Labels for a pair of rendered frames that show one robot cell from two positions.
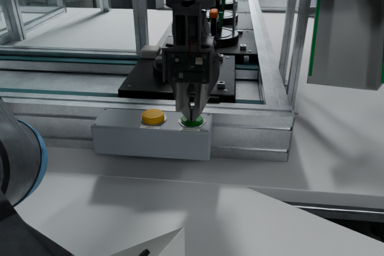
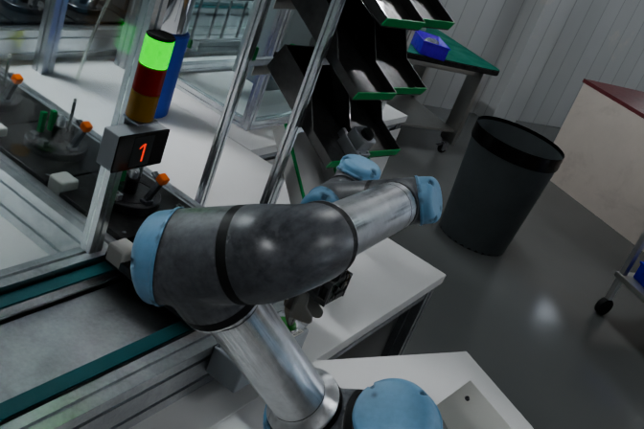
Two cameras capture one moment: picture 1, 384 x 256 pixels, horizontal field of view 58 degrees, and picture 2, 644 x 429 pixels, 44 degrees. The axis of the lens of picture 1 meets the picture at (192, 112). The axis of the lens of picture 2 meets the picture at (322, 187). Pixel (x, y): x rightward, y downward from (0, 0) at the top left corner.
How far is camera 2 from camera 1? 134 cm
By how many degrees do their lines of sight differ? 63
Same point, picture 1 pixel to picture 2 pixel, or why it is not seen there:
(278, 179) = (321, 343)
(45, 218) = not seen: outside the picture
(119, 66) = (87, 281)
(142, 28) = (104, 221)
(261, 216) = (347, 375)
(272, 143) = not seen: hidden behind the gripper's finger
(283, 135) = not seen: hidden behind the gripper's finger
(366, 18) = (316, 179)
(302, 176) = (328, 332)
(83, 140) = (181, 391)
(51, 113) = (169, 376)
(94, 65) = (58, 291)
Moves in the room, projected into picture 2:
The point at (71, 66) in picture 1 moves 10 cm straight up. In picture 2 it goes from (26, 304) to (37, 257)
